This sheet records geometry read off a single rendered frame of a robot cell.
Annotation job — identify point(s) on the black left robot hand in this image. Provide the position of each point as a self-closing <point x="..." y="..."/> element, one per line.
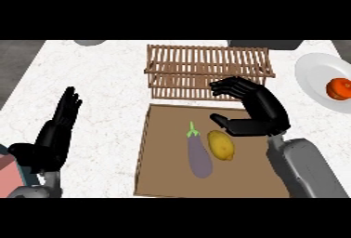
<point x="53" y="136"/>

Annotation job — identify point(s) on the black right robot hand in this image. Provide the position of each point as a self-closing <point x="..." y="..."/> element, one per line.
<point x="262" y="105"/>

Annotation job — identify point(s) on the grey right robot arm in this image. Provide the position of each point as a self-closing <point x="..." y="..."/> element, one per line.
<point x="305" y="169"/>

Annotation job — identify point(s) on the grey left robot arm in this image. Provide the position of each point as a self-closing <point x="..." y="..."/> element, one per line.
<point x="38" y="186"/>

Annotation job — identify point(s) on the yellow lemon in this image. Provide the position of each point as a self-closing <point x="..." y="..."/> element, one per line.
<point x="221" y="145"/>

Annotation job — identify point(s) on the brown wooden tiered shelf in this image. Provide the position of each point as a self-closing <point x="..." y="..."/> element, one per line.
<point x="208" y="71"/>

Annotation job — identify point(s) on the brown wooden tray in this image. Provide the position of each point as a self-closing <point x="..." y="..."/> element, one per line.
<point x="183" y="179"/>

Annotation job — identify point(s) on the white plate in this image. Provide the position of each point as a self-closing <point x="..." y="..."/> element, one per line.
<point x="320" y="77"/>

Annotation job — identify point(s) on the pink and teal object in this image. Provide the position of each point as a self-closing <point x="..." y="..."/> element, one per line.
<point x="7" y="176"/>

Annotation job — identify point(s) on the dark grey appliance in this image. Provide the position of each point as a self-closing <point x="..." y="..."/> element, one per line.
<point x="264" y="44"/>

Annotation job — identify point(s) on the purple eggplant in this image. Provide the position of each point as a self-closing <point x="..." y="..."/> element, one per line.
<point x="199" y="158"/>

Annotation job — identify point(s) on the grey round object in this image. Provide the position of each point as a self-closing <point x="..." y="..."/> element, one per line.
<point x="88" y="42"/>

